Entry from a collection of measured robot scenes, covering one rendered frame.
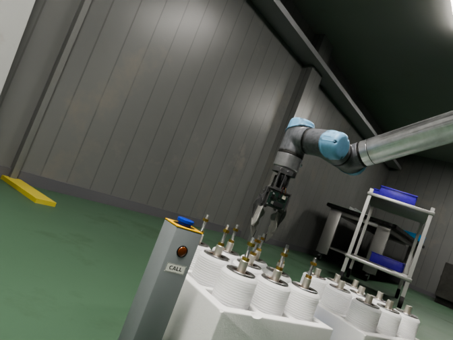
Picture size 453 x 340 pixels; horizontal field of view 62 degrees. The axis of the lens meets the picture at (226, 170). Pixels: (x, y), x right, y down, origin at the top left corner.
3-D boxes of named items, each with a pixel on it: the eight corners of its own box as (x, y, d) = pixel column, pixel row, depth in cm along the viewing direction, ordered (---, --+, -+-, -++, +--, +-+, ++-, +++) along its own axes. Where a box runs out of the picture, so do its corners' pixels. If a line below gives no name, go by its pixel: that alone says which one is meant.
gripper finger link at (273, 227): (265, 243, 103) (272, 210, 104) (263, 240, 109) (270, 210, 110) (276, 245, 103) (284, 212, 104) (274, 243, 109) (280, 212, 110)
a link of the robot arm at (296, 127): (308, 117, 103) (285, 114, 110) (294, 154, 102) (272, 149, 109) (323, 127, 108) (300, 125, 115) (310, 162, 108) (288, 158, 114)
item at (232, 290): (192, 329, 94) (218, 261, 95) (226, 338, 96) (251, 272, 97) (199, 348, 85) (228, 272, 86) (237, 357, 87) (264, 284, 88)
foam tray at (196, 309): (311, 393, 100) (334, 329, 101) (191, 390, 79) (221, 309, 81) (233, 322, 133) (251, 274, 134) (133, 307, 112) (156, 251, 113)
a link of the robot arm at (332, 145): (360, 142, 102) (327, 137, 110) (340, 126, 95) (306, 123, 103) (350, 169, 102) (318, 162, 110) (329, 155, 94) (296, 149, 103)
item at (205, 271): (168, 312, 99) (193, 247, 100) (189, 309, 107) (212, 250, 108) (195, 330, 94) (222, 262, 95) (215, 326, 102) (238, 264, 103)
